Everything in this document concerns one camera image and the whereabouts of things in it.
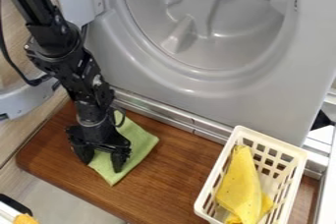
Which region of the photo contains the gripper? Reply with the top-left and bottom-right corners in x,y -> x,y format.
64,121 -> 133,174

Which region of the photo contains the green cloth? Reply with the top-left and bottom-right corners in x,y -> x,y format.
86,109 -> 160,188

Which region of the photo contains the yellow toy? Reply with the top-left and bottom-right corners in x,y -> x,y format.
12,213 -> 41,224

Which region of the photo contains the yellow cloth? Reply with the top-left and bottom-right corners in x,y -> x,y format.
213,144 -> 276,224

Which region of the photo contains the white basket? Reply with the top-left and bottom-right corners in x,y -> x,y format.
193,125 -> 310,224

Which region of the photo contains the washing machine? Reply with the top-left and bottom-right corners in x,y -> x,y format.
0,0 -> 336,181

